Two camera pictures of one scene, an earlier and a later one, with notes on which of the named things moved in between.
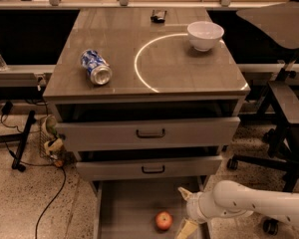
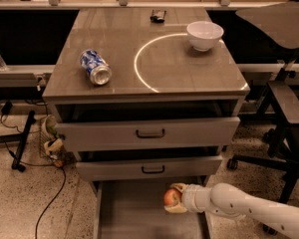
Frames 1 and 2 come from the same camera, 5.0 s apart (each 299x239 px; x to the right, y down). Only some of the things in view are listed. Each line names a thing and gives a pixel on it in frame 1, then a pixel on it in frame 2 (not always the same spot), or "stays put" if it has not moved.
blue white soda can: (97, 67) stays put
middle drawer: (149, 167) stays put
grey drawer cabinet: (163, 121) stays put
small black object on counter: (155, 19) stays put
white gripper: (191, 207) to (190, 198)
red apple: (163, 220) to (172, 196)
